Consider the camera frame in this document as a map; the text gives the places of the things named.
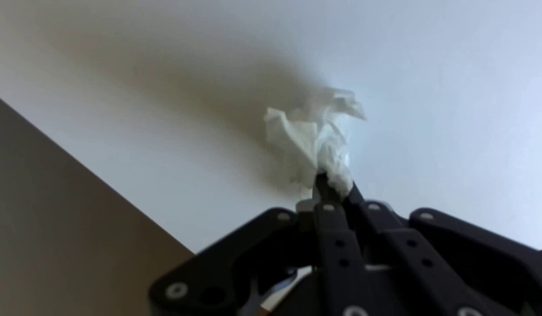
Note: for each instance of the white paper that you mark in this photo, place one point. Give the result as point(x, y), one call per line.
point(310, 140)

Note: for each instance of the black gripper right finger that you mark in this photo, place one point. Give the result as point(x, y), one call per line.
point(456, 267)

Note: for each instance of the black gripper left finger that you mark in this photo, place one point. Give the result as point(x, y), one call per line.
point(282, 261)

